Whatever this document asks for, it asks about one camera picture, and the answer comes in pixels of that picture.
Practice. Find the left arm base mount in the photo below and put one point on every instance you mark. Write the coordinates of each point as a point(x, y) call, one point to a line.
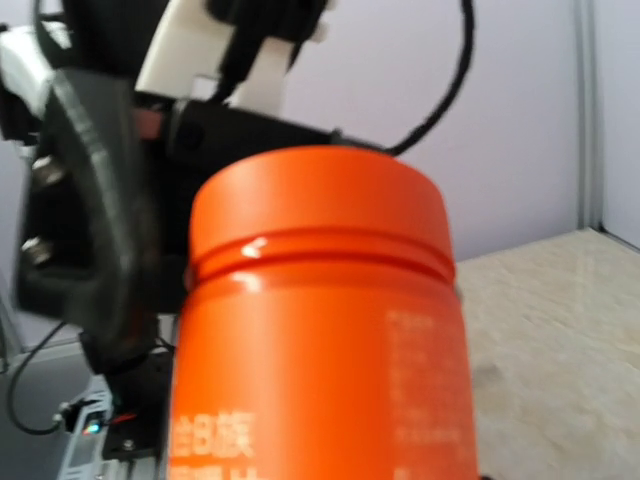
point(140, 397)

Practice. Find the red pill bottle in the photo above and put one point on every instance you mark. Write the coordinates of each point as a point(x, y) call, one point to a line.
point(322, 336)

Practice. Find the aluminium front frame rail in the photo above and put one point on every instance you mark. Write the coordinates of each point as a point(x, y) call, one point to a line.
point(81, 421)

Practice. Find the left aluminium corner post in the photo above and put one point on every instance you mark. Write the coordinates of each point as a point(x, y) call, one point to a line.
point(607, 60)

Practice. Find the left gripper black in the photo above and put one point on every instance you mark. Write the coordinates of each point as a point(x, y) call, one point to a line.
point(110, 196)

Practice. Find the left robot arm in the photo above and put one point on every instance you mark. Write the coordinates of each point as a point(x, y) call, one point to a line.
point(102, 37)

